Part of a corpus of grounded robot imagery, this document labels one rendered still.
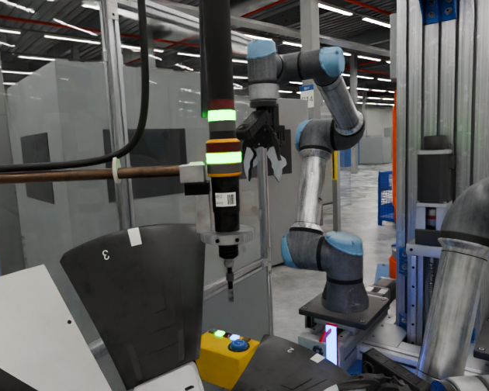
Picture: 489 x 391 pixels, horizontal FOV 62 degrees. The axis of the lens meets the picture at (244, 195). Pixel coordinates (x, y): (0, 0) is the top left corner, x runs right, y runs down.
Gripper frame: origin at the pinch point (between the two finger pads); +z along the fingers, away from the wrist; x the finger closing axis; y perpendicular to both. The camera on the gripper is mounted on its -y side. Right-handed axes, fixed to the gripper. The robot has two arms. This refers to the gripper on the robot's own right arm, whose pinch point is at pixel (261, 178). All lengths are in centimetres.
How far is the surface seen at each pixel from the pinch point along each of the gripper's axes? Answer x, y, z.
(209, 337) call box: 9.4, -14.4, 40.8
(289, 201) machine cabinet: 179, 362, 66
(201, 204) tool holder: -23, -53, -2
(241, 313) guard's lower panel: 45, 52, 67
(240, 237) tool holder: -28, -52, 2
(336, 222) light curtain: 173, 507, 120
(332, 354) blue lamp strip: -25.4, -16.2, 35.4
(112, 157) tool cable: -14, -59, -8
